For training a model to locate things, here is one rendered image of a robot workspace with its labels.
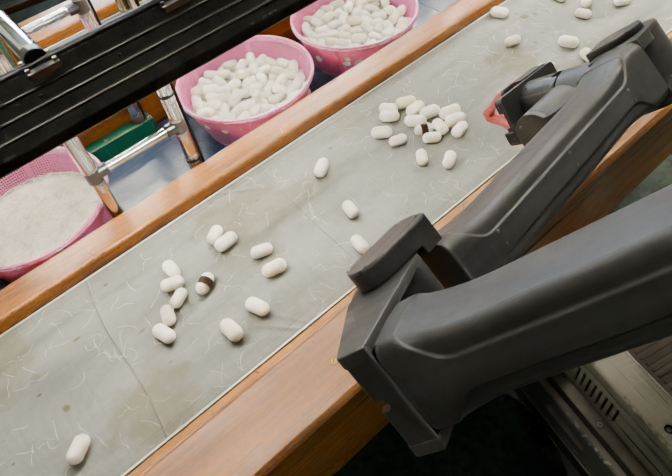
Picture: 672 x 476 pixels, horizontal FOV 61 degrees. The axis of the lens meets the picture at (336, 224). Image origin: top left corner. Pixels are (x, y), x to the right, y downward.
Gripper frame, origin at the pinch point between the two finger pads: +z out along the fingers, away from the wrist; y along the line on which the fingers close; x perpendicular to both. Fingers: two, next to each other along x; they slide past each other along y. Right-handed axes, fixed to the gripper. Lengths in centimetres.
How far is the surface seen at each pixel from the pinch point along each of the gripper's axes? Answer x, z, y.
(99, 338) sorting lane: -3, 21, 58
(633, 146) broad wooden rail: 16.8, -3.5, -18.3
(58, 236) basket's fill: -17, 39, 55
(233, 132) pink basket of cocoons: -16.3, 38.3, 21.0
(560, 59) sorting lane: 3.5, 13.7, -31.1
